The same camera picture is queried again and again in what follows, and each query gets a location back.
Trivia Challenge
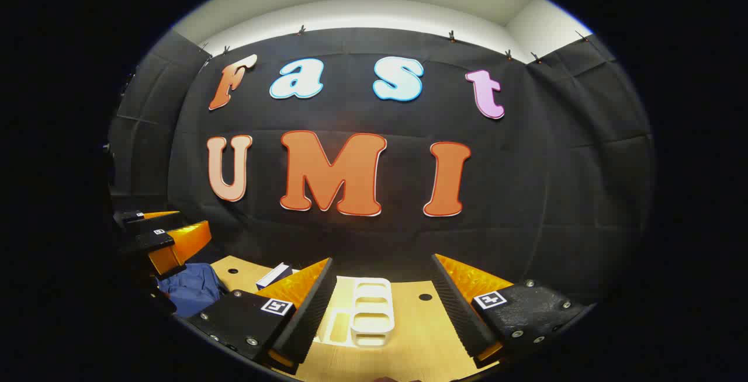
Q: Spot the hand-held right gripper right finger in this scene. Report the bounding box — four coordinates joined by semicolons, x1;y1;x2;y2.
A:
431;253;588;369

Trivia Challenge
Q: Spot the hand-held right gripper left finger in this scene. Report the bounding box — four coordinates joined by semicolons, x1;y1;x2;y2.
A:
186;257;338;376

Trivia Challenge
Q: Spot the blue schoolbag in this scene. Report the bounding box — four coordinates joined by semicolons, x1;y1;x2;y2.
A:
157;263;227;318

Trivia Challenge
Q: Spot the blue cover book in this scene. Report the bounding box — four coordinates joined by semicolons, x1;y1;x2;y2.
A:
255;262;293;290

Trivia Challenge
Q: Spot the white bookshelf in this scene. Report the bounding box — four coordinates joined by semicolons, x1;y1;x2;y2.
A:
314;277;396;349

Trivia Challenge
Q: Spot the black backdrop cloth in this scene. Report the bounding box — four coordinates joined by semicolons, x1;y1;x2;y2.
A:
108;27;655;307

